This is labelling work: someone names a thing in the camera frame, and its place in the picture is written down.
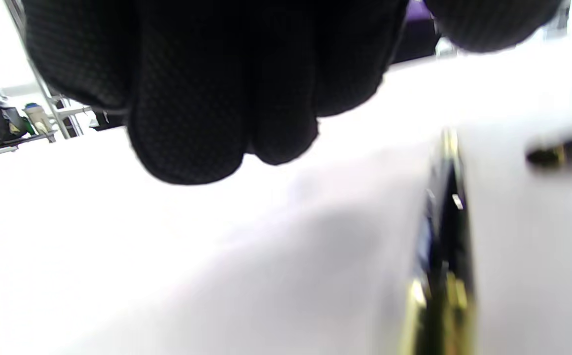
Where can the silver metal frame post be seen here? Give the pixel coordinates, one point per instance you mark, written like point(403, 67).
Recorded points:
point(44, 88)

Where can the grey metal shelf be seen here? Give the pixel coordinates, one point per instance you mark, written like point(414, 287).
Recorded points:
point(0, 148)

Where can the white jug with blue lid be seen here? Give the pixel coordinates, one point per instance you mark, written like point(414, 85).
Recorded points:
point(37, 118)

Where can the person's left hand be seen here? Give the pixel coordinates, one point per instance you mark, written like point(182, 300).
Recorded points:
point(207, 74)

